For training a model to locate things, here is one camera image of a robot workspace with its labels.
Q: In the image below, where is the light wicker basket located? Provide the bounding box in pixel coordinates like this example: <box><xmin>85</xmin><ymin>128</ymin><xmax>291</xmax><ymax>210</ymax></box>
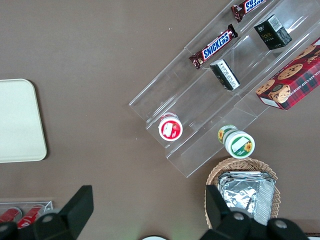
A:
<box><xmin>204</xmin><ymin>157</ymin><xmax>281</xmax><ymax>230</ymax></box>

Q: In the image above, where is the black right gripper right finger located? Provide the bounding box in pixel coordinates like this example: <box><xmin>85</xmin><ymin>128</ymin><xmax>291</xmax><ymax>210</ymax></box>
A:
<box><xmin>202</xmin><ymin>184</ymin><xmax>254</xmax><ymax>240</ymax></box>

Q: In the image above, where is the clear acrylic bottle rack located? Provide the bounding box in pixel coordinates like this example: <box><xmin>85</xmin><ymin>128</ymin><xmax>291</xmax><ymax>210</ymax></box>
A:
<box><xmin>0</xmin><ymin>199</ymin><xmax>55</xmax><ymax>226</ymax></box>

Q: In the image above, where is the red cola bottle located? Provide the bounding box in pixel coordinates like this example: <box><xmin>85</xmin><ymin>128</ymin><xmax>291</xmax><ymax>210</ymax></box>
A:
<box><xmin>17</xmin><ymin>204</ymin><xmax>46</xmax><ymax>230</ymax></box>
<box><xmin>0</xmin><ymin>206</ymin><xmax>23</xmax><ymax>224</ymax></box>

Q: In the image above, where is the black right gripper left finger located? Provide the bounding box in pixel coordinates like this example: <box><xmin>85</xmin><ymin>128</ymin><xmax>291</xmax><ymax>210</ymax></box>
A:
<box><xmin>34</xmin><ymin>184</ymin><xmax>95</xmax><ymax>240</ymax></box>

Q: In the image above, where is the red tartan cookie box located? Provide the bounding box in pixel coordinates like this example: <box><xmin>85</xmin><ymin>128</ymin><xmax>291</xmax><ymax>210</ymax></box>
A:
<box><xmin>255</xmin><ymin>37</ymin><xmax>320</xmax><ymax>111</ymax></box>

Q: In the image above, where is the clear acrylic stepped stand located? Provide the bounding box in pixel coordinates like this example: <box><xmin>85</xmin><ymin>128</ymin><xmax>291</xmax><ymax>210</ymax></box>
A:
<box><xmin>128</xmin><ymin>0</ymin><xmax>320</xmax><ymax>179</ymax></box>

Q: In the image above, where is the green sunflower yogurt cup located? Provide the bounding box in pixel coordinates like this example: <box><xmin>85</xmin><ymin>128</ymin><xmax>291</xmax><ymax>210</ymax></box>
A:
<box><xmin>216</xmin><ymin>124</ymin><xmax>256</xmax><ymax>159</ymax></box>

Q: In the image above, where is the small black carton box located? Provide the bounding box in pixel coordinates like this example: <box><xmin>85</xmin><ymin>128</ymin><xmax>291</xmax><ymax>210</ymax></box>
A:
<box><xmin>253</xmin><ymin>14</ymin><xmax>293</xmax><ymax>51</ymax></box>
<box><xmin>209</xmin><ymin>59</ymin><xmax>241</xmax><ymax>91</ymax></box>

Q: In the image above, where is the red strawberry yogurt cup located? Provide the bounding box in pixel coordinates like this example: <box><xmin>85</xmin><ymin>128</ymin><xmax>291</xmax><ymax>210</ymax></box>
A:
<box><xmin>157</xmin><ymin>112</ymin><xmax>184</xmax><ymax>142</ymax></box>

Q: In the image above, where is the beige plastic tray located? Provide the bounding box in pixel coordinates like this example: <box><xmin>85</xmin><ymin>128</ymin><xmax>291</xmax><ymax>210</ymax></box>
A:
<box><xmin>0</xmin><ymin>78</ymin><xmax>48</xmax><ymax>164</ymax></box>

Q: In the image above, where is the Snickers chocolate bar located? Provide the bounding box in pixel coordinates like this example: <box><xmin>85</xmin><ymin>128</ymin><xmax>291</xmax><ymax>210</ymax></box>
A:
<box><xmin>188</xmin><ymin>23</ymin><xmax>239</xmax><ymax>70</ymax></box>
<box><xmin>229</xmin><ymin>0</ymin><xmax>268</xmax><ymax>23</ymax></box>

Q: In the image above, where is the aluminium foil container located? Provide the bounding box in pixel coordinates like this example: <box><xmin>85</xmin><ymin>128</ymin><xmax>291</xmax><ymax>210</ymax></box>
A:
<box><xmin>217</xmin><ymin>171</ymin><xmax>276</xmax><ymax>185</ymax></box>
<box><xmin>218</xmin><ymin>178</ymin><xmax>276</xmax><ymax>226</ymax></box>

